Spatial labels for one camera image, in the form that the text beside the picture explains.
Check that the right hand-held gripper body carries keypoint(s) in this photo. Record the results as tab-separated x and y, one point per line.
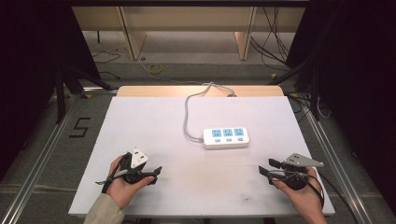
300	160

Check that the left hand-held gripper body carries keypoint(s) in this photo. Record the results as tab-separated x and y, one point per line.
138	158

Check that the person's left hand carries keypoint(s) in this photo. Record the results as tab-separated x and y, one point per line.
123	191

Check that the person's right hand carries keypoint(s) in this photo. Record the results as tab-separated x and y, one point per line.
303	199

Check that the white foam board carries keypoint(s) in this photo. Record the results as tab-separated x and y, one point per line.
149	124

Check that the white power strip blue sockets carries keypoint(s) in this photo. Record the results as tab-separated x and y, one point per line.
226	138

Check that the black tape floor mark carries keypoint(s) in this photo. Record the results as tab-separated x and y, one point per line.
84	118

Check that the black metal stand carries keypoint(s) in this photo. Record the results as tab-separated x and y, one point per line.
315	93
60	99

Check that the wooden table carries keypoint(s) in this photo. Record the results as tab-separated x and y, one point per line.
155	91

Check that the yellow tape roll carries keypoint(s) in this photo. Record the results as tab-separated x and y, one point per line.
150	71

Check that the black curtain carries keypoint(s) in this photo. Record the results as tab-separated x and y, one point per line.
361	77
28	77

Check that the beige wooden desk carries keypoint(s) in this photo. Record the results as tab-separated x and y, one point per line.
186	18

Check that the aluminium floor rail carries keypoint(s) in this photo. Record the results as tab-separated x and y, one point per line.
34	174
339	177

